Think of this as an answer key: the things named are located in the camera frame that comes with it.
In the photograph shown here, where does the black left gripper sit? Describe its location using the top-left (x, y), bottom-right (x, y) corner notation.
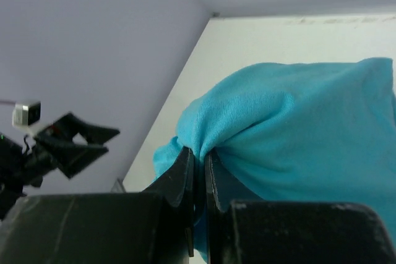
top-left (1, 113), bottom-right (120, 189)

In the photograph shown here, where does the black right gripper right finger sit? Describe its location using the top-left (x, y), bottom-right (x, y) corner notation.
top-left (204, 150), bottom-right (262, 263)

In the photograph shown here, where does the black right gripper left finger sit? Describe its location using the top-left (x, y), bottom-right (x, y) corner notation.
top-left (142, 147), bottom-right (194, 257)

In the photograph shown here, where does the turquoise t shirt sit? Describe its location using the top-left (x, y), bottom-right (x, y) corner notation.
top-left (152, 56), bottom-right (396, 264)

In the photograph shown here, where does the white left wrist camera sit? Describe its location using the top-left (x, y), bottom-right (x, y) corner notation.
top-left (12, 100), bottom-right (41, 127)

